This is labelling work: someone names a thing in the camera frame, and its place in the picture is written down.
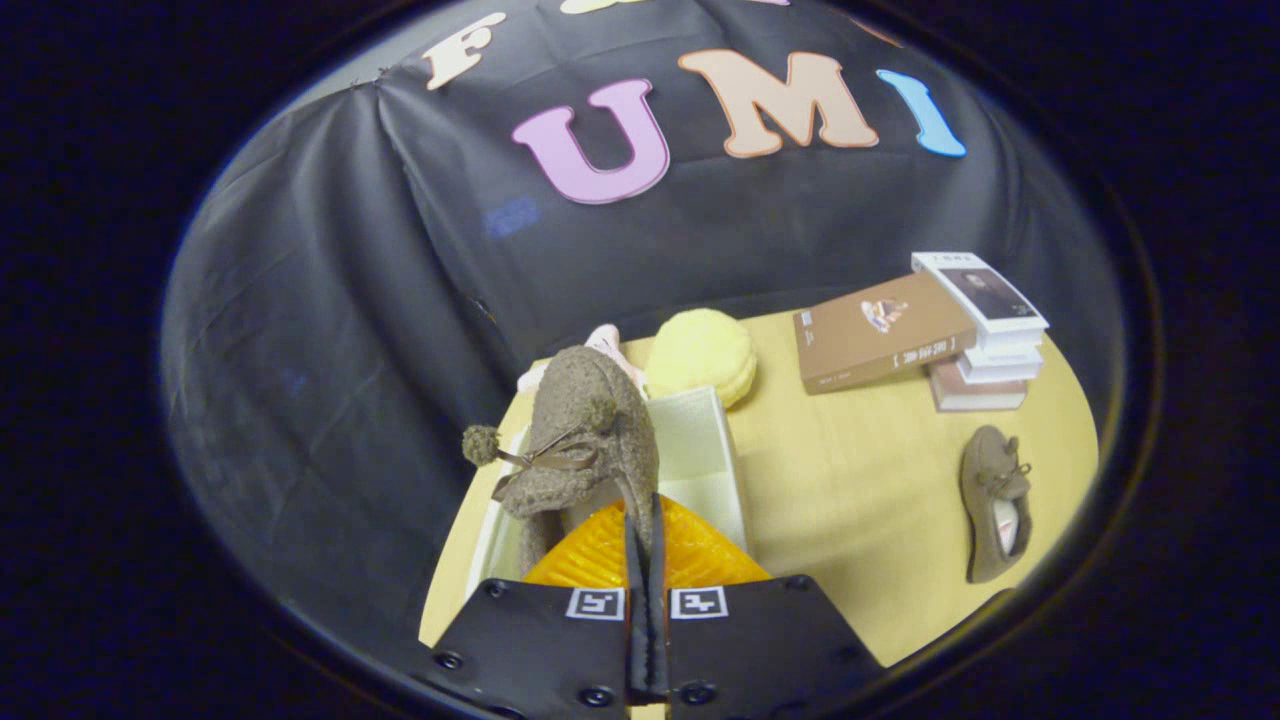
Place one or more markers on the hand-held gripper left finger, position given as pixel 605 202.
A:
pixel 540 650

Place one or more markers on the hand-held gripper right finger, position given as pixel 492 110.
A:
pixel 760 650

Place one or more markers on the brown fuzzy shoe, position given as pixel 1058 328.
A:
pixel 990 480
pixel 590 420

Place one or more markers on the yellow round plush toy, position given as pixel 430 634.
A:
pixel 700 355

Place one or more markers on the pink and green plush toy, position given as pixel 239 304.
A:
pixel 610 345

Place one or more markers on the pinkish brown book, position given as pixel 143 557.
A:
pixel 975 397

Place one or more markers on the brown cover book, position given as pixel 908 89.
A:
pixel 880 335

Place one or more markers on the plain white book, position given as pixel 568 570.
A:
pixel 1005 362

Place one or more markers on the black backdrop cloth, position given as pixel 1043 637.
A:
pixel 350 300

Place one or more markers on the white book with portrait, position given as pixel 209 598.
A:
pixel 985 295

